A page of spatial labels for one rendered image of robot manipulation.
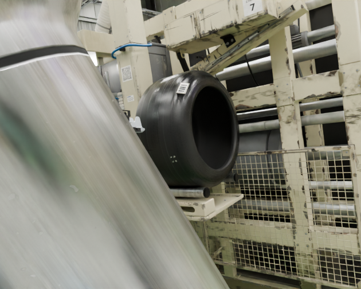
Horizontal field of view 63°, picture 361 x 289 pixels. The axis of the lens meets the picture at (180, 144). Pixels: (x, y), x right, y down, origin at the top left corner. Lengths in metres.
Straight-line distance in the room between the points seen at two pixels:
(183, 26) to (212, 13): 0.19
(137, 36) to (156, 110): 0.54
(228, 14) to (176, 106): 0.59
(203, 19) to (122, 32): 0.42
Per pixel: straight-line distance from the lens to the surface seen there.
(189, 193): 1.33
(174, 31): 1.76
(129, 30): 1.63
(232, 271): 2.23
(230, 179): 1.53
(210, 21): 1.64
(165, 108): 1.22
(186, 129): 1.20
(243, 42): 1.68
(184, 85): 1.25
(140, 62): 1.62
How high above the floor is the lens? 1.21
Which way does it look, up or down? 4 degrees down
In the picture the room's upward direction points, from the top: 9 degrees counter-clockwise
